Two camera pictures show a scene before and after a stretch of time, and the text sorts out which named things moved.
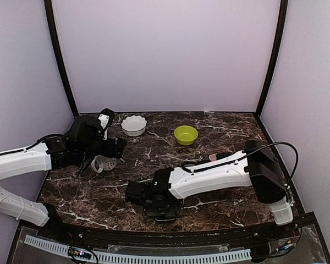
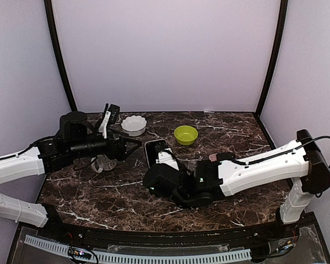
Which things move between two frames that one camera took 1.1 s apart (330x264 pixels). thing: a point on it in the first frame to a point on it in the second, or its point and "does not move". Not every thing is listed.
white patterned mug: (104, 163) does not move
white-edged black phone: (213, 157) does not move
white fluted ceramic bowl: (133, 125) does not move
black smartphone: (164, 219) to (152, 148)
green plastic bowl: (185, 135) does not move
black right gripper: (176, 209) to (154, 194)
